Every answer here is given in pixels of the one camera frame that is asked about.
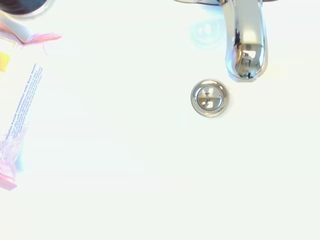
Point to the dark round glass jar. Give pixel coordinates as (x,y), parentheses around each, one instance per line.
(30,6)

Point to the white sink basin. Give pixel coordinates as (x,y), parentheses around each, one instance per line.
(140,150)

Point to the chrome sink drain stopper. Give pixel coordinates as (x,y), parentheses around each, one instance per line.
(209,97)

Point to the white printed product package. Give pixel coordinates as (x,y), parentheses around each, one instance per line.
(17,100)

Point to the chrome sink faucet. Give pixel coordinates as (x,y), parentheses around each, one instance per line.
(246,37)

